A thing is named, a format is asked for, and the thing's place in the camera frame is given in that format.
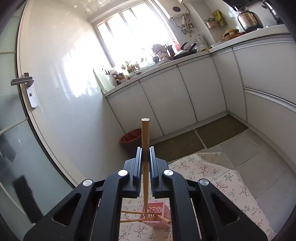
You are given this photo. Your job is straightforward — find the pink perforated utensil holder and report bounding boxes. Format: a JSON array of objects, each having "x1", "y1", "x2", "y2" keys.
[{"x1": 139, "y1": 201, "x2": 171, "y2": 228}]

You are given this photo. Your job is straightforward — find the bamboo chopstick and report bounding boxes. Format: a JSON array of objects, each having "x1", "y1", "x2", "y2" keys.
[
  {"x1": 121, "y1": 210, "x2": 145, "y2": 214},
  {"x1": 156, "y1": 214, "x2": 171, "y2": 225},
  {"x1": 120, "y1": 218, "x2": 148, "y2": 223},
  {"x1": 142, "y1": 118, "x2": 150, "y2": 220}
]

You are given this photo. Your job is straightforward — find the steel kettle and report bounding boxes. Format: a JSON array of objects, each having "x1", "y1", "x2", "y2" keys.
[{"x1": 233, "y1": 4, "x2": 264, "y2": 33}]

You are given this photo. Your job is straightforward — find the white wall water heater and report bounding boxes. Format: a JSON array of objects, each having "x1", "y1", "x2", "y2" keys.
[{"x1": 159, "y1": 0, "x2": 190, "y2": 19}]

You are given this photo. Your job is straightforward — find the silver door handle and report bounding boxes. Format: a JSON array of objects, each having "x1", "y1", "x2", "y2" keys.
[{"x1": 11, "y1": 72, "x2": 38, "y2": 109}]

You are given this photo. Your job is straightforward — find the black frying pan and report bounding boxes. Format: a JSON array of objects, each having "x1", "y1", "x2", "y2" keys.
[{"x1": 171, "y1": 42, "x2": 197, "y2": 60}]

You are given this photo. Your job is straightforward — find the yellow green packet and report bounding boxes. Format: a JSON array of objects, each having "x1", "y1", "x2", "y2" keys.
[{"x1": 213, "y1": 9, "x2": 227, "y2": 28}]

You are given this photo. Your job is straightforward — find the clear glass jar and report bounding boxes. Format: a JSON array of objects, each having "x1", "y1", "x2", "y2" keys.
[{"x1": 196, "y1": 34, "x2": 207, "y2": 49}]

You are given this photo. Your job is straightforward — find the white kitchen cabinets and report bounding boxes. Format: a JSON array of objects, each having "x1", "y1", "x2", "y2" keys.
[{"x1": 105, "y1": 25, "x2": 295, "y2": 169}]

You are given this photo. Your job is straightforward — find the dark bin with red rim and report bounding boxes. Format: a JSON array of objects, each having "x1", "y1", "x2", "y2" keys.
[{"x1": 120, "y1": 128, "x2": 142, "y2": 148}]

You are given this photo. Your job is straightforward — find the floral tablecloth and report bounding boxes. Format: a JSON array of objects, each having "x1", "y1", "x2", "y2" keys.
[{"x1": 118, "y1": 153, "x2": 276, "y2": 240}]

